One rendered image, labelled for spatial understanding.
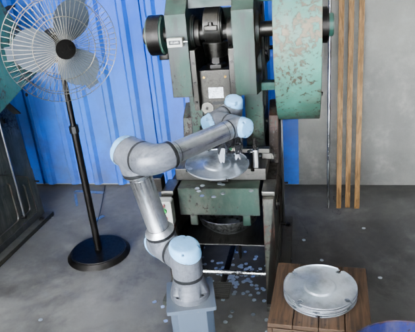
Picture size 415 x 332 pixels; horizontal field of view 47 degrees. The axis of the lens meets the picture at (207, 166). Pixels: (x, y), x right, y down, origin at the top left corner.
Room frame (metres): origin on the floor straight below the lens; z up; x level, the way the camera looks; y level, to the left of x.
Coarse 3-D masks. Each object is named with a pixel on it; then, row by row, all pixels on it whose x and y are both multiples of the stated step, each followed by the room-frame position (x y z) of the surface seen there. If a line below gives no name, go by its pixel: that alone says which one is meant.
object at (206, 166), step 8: (216, 152) 2.10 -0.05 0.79; (192, 160) 2.04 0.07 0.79; (200, 160) 2.03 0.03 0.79; (208, 160) 2.01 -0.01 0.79; (216, 160) 2.01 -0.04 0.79; (232, 160) 2.01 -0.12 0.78; (240, 160) 2.01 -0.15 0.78; (248, 160) 1.99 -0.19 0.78; (192, 168) 1.96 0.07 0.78; (200, 168) 1.96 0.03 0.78; (208, 168) 1.94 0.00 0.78; (216, 168) 1.94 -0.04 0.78; (224, 168) 1.93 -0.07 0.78; (232, 168) 1.94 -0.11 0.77; (240, 168) 1.93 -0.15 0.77; (200, 176) 1.89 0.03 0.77; (208, 176) 1.88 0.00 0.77; (216, 176) 1.88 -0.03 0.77; (224, 176) 1.87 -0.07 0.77; (232, 176) 1.87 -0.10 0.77
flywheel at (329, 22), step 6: (324, 6) 2.15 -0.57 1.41; (324, 12) 2.10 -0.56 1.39; (324, 18) 2.08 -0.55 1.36; (330, 18) 2.10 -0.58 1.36; (324, 24) 2.07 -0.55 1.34; (330, 24) 2.09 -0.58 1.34; (324, 30) 2.07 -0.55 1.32; (330, 30) 2.10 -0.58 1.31; (324, 36) 2.08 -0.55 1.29; (324, 42) 2.12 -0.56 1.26
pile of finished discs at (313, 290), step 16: (304, 272) 1.66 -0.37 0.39; (320, 272) 1.65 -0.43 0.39; (336, 272) 1.66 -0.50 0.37; (288, 288) 1.57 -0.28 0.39; (304, 288) 1.55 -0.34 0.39; (320, 288) 1.54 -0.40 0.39; (336, 288) 1.54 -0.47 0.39; (352, 288) 1.53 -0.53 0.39; (304, 304) 1.46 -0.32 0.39; (320, 304) 1.45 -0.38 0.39; (336, 304) 1.44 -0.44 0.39; (352, 304) 1.46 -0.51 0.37
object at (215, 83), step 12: (204, 72) 2.18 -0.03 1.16; (216, 72) 2.17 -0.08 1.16; (228, 72) 2.16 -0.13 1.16; (204, 84) 2.18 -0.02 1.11; (216, 84) 2.17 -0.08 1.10; (228, 84) 2.16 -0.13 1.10; (204, 96) 2.18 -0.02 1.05; (216, 96) 2.17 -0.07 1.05; (204, 108) 2.17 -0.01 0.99; (216, 108) 2.17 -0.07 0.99
